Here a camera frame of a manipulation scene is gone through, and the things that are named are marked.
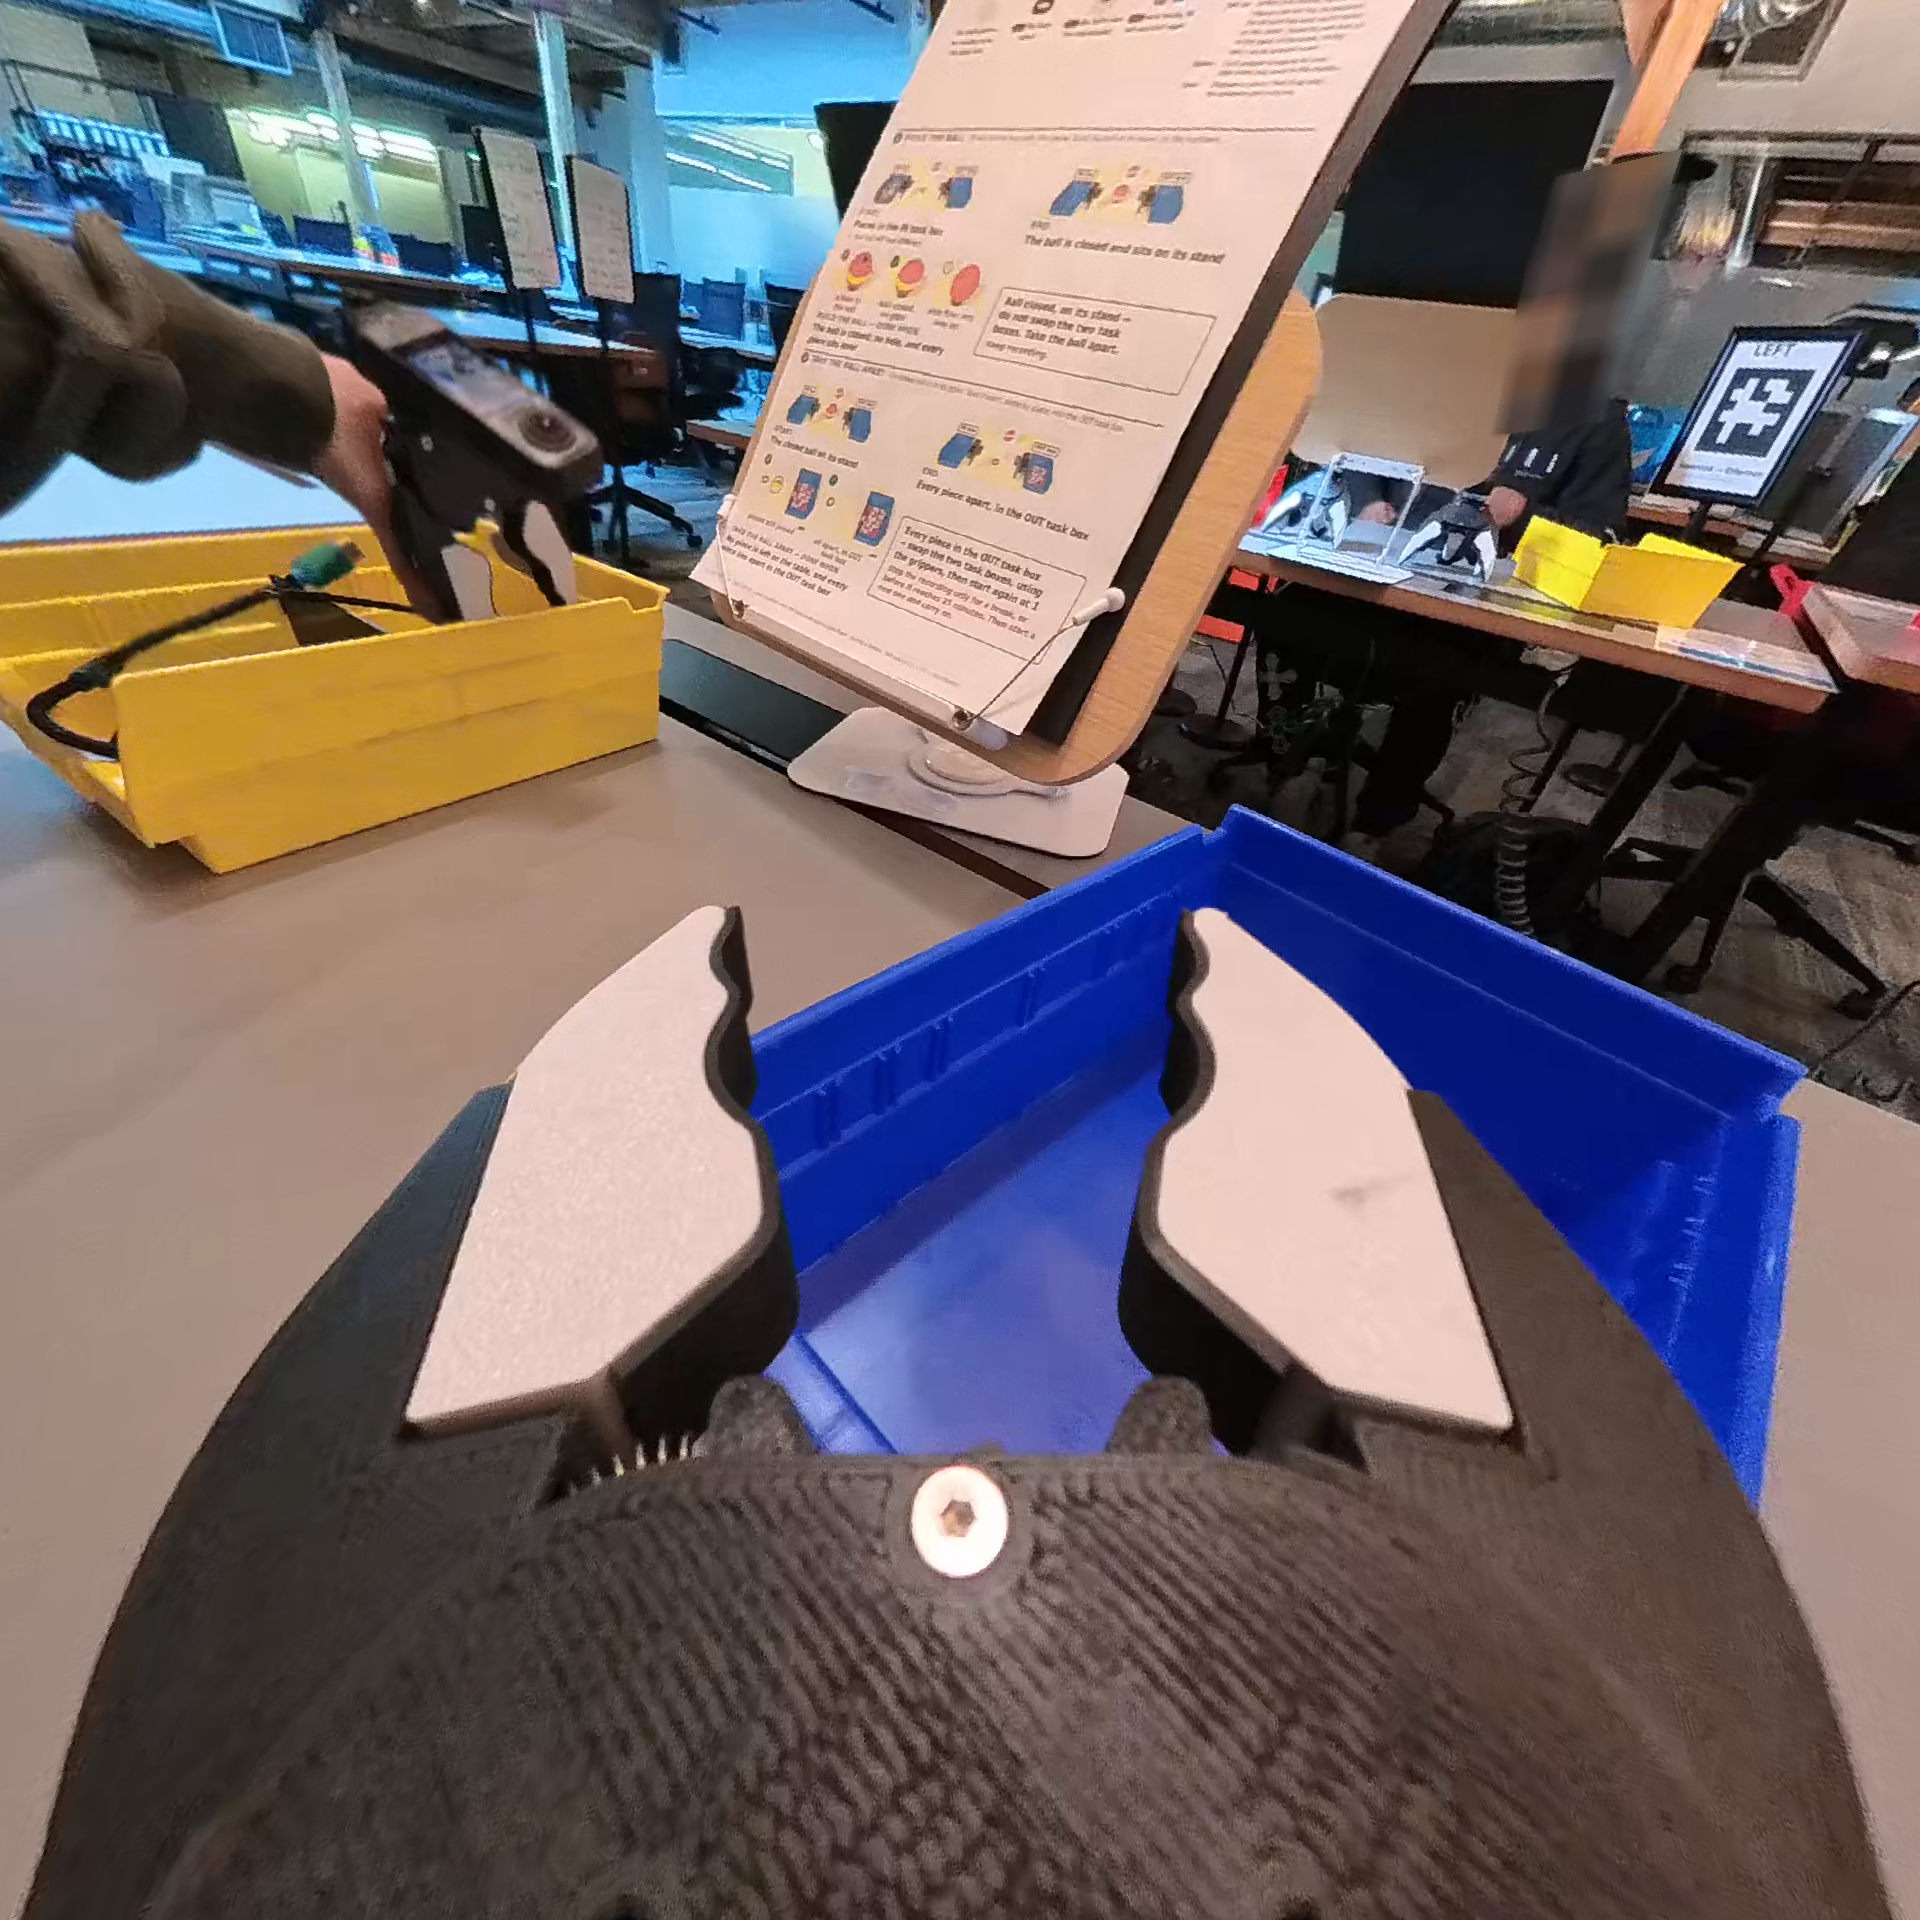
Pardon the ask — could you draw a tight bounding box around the wood-edged work table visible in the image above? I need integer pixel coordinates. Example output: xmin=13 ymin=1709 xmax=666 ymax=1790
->
xmin=1200 ymin=526 xmax=1920 ymax=1021

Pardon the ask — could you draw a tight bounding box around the wooden document stand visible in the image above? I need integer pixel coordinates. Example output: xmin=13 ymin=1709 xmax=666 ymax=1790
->
xmin=717 ymin=0 xmax=1464 ymax=860

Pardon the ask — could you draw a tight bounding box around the person's left forearm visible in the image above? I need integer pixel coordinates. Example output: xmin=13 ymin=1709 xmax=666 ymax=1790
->
xmin=0 ymin=210 xmax=341 ymax=514

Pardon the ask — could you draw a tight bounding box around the black office chair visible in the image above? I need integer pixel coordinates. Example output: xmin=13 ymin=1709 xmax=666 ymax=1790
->
xmin=591 ymin=266 xmax=711 ymax=550

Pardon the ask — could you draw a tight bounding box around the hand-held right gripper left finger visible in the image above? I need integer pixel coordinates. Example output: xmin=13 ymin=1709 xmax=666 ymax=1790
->
xmin=402 ymin=902 xmax=800 ymax=1478

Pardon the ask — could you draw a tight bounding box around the framed black-white marker sign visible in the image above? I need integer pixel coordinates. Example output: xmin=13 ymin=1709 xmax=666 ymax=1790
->
xmin=1657 ymin=321 xmax=1871 ymax=512

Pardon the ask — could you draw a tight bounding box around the blue plastic bin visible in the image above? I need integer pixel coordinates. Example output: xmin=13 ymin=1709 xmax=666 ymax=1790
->
xmin=745 ymin=804 xmax=1806 ymax=1509

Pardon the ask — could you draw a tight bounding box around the instruction board on pole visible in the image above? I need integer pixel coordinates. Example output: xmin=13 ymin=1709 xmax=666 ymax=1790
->
xmin=473 ymin=127 xmax=567 ymax=297
xmin=567 ymin=154 xmax=635 ymax=308

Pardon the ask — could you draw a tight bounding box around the yellow plastic bin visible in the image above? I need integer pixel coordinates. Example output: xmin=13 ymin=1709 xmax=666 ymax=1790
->
xmin=0 ymin=520 xmax=670 ymax=876
xmin=1582 ymin=532 xmax=1746 ymax=629
xmin=1510 ymin=514 xmax=1614 ymax=599

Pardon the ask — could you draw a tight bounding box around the printed instruction sheet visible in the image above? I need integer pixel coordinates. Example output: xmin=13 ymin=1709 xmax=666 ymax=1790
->
xmin=690 ymin=0 xmax=1448 ymax=725

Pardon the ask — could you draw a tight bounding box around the wooden ceiling beam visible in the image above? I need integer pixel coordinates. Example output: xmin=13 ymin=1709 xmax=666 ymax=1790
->
xmin=1609 ymin=0 xmax=1730 ymax=157

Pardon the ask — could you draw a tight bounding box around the black cable with green plug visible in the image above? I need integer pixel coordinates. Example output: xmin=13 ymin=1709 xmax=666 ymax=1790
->
xmin=27 ymin=538 xmax=441 ymax=759

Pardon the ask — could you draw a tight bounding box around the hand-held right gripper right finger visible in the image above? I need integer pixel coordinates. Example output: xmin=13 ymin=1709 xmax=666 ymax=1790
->
xmin=1117 ymin=902 xmax=1518 ymax=1464

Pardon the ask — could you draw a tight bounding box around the person's left hand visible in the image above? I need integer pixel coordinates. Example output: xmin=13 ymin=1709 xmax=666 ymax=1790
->
xmin=311 ymin=356 xmax=403 ymax=572

